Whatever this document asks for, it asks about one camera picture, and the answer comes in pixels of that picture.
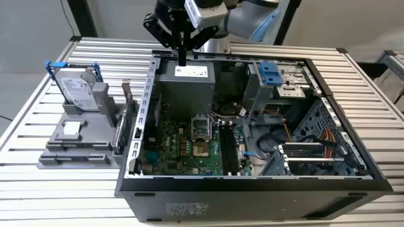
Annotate blue drive latch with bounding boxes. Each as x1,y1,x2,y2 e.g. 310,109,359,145
258,61,283,86

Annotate green motherboard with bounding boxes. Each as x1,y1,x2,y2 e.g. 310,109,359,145
142,119,254,177

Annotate hard disk in blue carrier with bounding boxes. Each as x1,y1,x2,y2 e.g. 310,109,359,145
45,60,102,114

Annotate red yellow wire bundle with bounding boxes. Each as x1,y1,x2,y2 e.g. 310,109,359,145
318,129,338,159

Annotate silver optical drive cage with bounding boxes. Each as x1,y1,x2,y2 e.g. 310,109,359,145
243,60,321,125

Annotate blue expansion slot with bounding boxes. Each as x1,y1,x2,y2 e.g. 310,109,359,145
145,152,159,165

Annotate black open PC case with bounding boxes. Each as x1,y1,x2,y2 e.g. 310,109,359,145
114,48,394,223

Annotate grey parts rack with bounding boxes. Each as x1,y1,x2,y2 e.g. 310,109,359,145
37,82,141,171

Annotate black RAM slot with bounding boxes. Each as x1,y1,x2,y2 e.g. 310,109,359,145
219,121,234,176

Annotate metal side table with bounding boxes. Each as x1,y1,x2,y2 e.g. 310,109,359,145
374,50,404,105

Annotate black frame post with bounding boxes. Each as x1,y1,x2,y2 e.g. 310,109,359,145
69,0,99,38
274,0,303,45

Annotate black case cable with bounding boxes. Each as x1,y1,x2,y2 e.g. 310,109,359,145
257,131,286,154

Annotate graphics card with metal bracket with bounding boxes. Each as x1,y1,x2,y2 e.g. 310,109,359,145
113,79,141,156

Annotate metal socket cover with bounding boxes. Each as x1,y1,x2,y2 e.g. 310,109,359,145
191,114,213,141

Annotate grey power supply unit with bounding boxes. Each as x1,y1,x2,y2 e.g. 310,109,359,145
155,60,218,119

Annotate round black speaker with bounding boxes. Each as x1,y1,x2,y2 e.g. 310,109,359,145
218,101,243,117

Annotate CPU socket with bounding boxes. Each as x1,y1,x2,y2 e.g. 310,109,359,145
193,140,211,158

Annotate silver CPU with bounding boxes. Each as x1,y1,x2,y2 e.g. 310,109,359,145
63,122,82,135

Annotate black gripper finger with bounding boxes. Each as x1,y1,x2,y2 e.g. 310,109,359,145
182,27,219,67
143,13,183,67

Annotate silver disk bay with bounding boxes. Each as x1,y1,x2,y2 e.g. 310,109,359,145
262,141,347,177

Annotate orange wire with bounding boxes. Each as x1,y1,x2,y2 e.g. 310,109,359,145
282,119,294,142

